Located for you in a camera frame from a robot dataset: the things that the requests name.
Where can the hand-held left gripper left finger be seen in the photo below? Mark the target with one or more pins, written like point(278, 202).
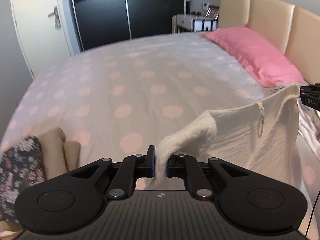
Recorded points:
point(150, 162)

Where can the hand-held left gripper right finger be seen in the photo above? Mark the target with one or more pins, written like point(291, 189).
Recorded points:
point(172, 167)

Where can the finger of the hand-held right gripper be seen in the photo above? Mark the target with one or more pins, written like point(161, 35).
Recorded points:
point(310, 88)

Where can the white textured muslin garment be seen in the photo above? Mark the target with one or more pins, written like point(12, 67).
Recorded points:
point(237, 135)

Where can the pile of unfolded clothes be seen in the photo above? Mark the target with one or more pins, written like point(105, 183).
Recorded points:
point(307, 130)

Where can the pink pillow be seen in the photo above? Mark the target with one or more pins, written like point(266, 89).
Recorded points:
point(255, 52)

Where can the beige padded headboard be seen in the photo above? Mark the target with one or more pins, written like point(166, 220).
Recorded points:
point(270, 15)

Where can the polka dot bed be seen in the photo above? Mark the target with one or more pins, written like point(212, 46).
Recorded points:
point(125, 80)

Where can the beige folded garment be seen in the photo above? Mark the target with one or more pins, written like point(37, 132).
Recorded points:
point(53, 150)

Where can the dark floral cloth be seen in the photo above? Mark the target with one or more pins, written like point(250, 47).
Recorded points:
point(20, 165)

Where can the white nightstand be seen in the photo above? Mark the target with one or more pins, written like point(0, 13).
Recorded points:
point(185, 22)

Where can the black sliding wardrobe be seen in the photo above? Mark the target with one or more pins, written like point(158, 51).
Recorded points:
point(150, 12)

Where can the white door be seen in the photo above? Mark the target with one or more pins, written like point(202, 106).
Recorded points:
point(37, 30)

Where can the small photo frame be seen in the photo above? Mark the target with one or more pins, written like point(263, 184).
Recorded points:
point(212, 13)

